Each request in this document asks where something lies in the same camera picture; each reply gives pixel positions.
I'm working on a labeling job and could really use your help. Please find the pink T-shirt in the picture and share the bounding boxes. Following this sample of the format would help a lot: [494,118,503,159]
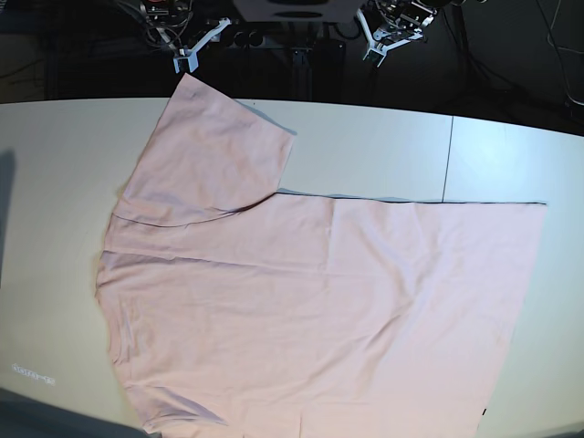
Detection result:
[96,76,547,437]

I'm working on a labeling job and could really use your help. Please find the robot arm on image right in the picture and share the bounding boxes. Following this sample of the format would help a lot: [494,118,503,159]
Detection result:
[363,0,450,46]

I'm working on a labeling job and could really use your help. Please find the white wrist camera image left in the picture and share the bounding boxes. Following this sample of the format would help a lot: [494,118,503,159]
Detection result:
[173,17,233,73]

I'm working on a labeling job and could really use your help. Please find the black power strip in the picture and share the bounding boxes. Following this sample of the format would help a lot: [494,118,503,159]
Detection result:
[214,27,266,49]

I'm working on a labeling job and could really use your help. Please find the aluminium table leg post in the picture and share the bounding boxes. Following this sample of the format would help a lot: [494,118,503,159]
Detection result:
[291,49,312,101]

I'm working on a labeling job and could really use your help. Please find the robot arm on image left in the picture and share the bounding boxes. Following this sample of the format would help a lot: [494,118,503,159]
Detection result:
[114,0,193,50]

